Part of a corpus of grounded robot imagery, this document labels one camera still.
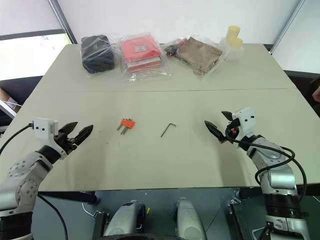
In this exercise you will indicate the person's bare hand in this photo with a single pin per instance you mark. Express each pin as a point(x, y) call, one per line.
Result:
point(317, 93)

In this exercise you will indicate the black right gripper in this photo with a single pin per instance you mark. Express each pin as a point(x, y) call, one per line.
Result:
point(231, 133)

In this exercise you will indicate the black item in plastic bag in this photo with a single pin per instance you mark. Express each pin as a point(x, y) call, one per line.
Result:
point(97, 53)

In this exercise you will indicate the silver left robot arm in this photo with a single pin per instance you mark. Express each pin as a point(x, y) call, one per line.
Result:
point(23, 175)

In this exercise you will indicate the black hex key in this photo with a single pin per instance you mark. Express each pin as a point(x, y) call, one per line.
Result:
point(165, 131)

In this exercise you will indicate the silver robot leg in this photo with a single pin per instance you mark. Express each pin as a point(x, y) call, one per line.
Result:
point(125, 220)
point(188, 220)

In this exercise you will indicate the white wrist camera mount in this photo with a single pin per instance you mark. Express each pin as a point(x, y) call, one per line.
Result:
point(43, 128)
point(243, 120)

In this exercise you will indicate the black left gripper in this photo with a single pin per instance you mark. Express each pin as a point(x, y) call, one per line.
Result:
point(65, 145)

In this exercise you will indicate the brown item in plastic bag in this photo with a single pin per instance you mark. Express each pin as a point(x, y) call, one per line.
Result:
point(197, 56)

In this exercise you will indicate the small yellow cylinder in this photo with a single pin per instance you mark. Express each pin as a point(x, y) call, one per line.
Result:
point(238, 43)

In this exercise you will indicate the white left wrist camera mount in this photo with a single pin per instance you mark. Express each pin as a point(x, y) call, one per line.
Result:
point(43, 128)

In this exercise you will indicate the red items in plastic bag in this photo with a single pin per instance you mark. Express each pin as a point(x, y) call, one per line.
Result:
point(140, 50)

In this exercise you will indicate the black metal stand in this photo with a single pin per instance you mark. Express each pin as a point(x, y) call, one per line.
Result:
point(238, 217)
point(100, 225)

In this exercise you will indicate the person's dark clothing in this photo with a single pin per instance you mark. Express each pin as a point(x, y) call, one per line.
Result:
point(313, 107)

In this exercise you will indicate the cardboard box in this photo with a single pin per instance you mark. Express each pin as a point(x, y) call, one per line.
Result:
point(8, 100)

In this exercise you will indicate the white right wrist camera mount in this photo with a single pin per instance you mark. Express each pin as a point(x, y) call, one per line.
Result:
point(243, 120)

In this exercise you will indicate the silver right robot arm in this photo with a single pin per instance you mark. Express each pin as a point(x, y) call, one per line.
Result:
point(277, 172)

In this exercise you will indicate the orange hex key holder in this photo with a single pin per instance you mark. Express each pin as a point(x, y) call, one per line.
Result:
point(128, 123)

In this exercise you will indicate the large yellow cylinder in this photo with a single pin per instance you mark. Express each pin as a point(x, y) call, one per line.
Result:
point(233, 32)

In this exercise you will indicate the dark diagonal frame post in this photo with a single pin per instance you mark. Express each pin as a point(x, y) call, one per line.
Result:
point(63, 21)

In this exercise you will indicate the clear plastic container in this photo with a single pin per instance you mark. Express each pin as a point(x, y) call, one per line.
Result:
point(233, 53)

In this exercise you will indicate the black table frame bar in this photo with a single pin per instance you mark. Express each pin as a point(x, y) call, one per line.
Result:
point(72, 196)

